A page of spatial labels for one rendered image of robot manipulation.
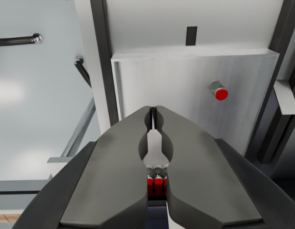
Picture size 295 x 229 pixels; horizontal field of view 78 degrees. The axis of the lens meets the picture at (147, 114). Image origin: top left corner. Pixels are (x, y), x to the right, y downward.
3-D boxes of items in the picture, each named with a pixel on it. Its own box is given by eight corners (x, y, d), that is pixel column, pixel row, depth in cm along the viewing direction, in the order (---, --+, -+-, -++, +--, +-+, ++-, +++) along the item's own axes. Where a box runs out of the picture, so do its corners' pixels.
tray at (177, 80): (227, 179, 49) (232, 191, 46) (130, 182, 50) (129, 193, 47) (267, 48, 31) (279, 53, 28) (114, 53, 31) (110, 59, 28)
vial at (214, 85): (218, 89, 35) (226, 99, 31) (206, 89, 35) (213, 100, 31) (220, 78, 34) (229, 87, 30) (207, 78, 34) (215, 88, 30)
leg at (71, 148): (108, 95, 125) (67, 200, 60) (95, 96, 125) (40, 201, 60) (106, 83, 120) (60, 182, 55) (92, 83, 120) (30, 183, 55)
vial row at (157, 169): (215, 168, 47) (221, 183, 43) (144, 170, 47) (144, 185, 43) (216, 161, 45) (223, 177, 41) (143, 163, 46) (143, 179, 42)
